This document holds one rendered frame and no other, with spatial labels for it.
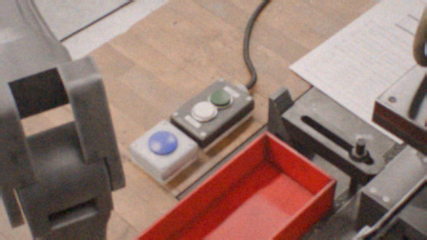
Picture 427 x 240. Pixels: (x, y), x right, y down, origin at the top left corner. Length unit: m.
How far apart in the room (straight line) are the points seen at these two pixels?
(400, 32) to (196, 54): 0.32
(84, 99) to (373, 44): 0.79
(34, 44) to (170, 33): 0.72
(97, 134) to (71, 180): 0.04
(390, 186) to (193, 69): 0.39
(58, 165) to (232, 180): 0.50
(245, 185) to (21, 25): 0.56
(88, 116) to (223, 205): 0.51
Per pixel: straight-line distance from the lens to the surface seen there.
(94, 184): 0.62
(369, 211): 1.01
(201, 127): 1.12
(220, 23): 1.32
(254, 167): 1.10
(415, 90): 0.90
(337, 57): 1.27
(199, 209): 1.05
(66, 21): 2.74
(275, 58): 1.26
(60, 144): 0.61
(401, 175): 1.02
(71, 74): 0.57
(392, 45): 1.30
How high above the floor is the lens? 1.77
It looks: 48 degrees down
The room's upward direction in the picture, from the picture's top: 2 degrees counter-clockwise
